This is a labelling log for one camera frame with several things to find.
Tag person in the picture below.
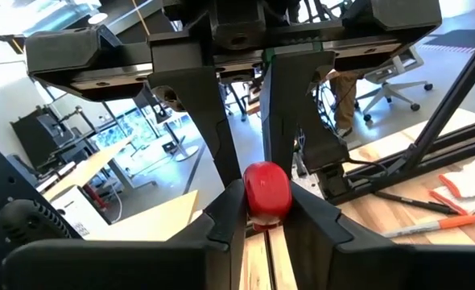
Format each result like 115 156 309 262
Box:
326 70 364 139

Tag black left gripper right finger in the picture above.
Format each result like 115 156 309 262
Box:
283 181 475 290

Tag orange-capped grey marker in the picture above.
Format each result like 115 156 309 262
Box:
382 214 475 239

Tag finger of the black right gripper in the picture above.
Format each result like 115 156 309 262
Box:
147 65 243 190
260 50 350 180

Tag red-handled screwdriver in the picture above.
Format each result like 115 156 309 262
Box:
243 160 294 233

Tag wooden desk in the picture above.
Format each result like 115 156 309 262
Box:
42 136 136 202

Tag yellow hanging cable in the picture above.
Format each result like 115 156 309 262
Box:
130 0 152 37

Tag orange-handled pliers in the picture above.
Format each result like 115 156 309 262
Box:
428 173 469 217

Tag white cabinet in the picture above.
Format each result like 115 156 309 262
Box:
50 184 114 239

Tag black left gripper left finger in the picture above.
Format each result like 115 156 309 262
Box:
0 179 250 290

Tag black marker pen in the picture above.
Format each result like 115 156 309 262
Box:
373 190 459 216

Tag white office chair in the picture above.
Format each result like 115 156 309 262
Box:
356 44 435 122

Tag black machine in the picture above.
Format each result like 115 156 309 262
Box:
10 104 97 172

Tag round-base stand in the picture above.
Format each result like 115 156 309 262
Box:
156 108 200 163

